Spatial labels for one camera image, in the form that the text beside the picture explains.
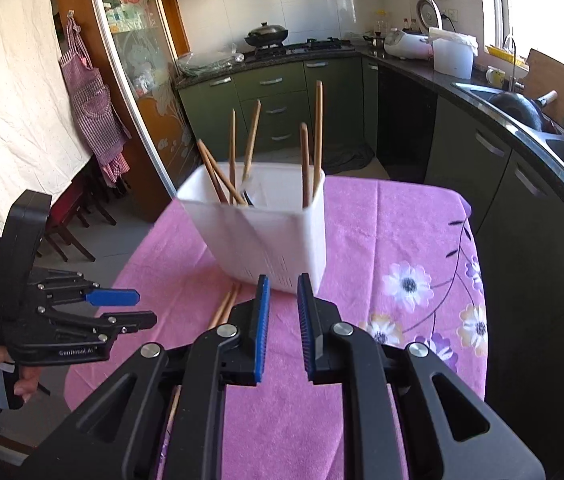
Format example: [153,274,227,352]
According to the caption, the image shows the dark brown wooden chopstick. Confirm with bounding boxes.
[197,140,228,204]
[206,159,249,206]

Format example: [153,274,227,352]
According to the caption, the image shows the round steel lid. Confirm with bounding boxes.
[416,0,444,31]

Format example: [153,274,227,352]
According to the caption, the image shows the flower print glass door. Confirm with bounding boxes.
[87,0,198,187]

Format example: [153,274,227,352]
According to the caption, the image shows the light wooden chopstick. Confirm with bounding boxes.
[242,100,262,182]
[229,108,237,204]
[312,80,324,196]

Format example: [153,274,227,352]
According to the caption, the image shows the green kitchen cabinet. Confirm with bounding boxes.
[177,57,380,173]

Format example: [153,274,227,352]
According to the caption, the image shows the black gas stove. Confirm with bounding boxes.
[252,37,356,59]

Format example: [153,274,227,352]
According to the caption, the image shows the red cushion wooden chair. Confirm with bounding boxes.
[37,177,99,263]

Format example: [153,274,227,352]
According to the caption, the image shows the plastic bag of greens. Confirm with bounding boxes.
[177,50,245,79]

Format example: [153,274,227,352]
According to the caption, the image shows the white rice cooker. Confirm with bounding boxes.
[384,29,435,61]

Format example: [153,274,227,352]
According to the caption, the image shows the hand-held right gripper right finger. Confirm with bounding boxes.
[297,274,545,480]

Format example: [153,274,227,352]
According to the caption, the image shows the white bucket with bag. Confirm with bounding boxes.
[428,27,479,80]

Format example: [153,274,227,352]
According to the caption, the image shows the black wok with lid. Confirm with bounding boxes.
[244,22,290,49]

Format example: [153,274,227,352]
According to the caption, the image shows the white hanging cloth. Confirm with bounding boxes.
[0,0,95,237]

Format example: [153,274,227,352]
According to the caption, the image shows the pink floral tablecloth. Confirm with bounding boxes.
[64,175,488,480]

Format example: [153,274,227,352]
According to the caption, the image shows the dark wooden chair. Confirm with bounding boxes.
[87,160,129,227]

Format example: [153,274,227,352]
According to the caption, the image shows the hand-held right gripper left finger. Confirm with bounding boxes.
[14,275,270,480]

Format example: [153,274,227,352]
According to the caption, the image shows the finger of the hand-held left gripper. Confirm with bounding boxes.
[27,270,141,307]
[39,310,158,337]

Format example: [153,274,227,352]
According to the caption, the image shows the checkered apron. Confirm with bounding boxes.
[59,10,133,187]

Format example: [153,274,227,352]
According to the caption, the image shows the white plastic utensil container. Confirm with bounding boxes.
[177,162,326,295]

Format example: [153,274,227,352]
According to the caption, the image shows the dark granite countertop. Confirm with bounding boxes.
[174,42,564,261]

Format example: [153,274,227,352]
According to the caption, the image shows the ribbed brown wooden chopstick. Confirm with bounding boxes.
[164,284,237,441]
[214,282,242,329]

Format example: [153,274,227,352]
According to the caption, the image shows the black frying pan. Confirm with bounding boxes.
[489,90,560,134]

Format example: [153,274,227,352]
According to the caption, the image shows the dark floor mat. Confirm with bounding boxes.
[322,140,379,174]

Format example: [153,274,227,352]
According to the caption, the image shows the wooden cutting board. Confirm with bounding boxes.
[524,49,564,111]

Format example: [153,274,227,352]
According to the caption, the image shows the dark sink cabinet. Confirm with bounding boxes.
[377,65,564,480]

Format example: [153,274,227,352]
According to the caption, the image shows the person's left hand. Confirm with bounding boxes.
[0,345,41,403]

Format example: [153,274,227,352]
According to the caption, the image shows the small steel faucet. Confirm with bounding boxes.
[504,35,519,92]

